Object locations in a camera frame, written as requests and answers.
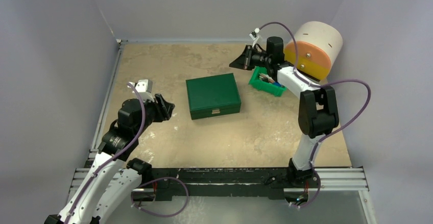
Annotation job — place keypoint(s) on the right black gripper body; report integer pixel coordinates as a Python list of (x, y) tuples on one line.
[(248, 56)]

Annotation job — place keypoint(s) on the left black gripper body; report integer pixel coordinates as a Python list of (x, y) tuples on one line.
[(152, 113)]

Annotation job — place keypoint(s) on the green jewelry box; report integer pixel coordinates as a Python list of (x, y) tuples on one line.
[(213, 96)]

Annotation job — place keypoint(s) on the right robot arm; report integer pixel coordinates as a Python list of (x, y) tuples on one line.
[(318, 112)]

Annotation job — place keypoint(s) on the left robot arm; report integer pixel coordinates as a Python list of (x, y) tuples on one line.
[(112, 175)]

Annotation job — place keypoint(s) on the green plastic bin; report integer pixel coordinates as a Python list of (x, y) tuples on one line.
[(260, 81)]

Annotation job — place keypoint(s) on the round drawer cabinet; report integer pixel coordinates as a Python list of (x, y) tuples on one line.
[(318, 47)]

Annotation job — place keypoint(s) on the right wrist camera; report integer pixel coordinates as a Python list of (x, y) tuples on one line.
[(255, 36)]

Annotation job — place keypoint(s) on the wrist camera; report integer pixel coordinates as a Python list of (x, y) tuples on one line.
[(255, 36), (144, 88)]

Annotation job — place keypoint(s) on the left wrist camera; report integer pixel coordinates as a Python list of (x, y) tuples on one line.
[(144, 88)]

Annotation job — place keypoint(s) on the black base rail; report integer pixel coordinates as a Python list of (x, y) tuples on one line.
[(274, 183)]

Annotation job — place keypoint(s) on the aluminium frame rail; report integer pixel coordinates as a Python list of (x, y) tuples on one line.
[(79, 173)]

